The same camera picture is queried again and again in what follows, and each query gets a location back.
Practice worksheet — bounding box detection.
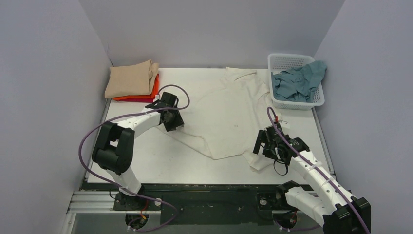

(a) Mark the beige folded t shirt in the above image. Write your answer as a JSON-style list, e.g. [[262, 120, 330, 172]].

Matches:
[[104, 60, 159, 98]]

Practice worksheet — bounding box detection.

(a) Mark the white plastic basket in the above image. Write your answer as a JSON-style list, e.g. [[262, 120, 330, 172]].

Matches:
[[267, 53, 327, 110]]

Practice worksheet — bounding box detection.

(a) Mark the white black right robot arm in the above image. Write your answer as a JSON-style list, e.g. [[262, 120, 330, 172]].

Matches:
[[253, 125, 371, 234]]

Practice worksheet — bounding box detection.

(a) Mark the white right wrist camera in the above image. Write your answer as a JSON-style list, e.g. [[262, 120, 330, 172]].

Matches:
[[278, 120, 290, 128]]

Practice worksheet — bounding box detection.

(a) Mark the orange folded t shirt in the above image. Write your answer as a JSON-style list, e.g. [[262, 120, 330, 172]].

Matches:
[[112, 73, 160, 101]]

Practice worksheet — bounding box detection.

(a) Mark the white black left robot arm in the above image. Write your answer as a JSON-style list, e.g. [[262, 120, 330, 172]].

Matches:
[[92, 92, 184, 210]]

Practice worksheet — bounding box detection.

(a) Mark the aluminium left base rail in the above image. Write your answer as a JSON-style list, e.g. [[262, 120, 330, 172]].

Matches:
[[66, 190, 162, 215]]

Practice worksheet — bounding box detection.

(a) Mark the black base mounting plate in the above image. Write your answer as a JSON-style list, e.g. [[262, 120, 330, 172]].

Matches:
[[80, 182, 339, 227]]

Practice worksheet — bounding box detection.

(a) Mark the teal crumpled t shirt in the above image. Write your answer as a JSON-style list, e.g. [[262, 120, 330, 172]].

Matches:
[[271, 60, 327, 103]]

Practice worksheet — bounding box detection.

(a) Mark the crimson folded t shirt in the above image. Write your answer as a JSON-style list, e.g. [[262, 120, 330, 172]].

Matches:
[[113, 98, 154, 103]]

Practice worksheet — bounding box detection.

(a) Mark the white t shirt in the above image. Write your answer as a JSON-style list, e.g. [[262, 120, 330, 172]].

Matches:
[[160, 67, 273, 171]]

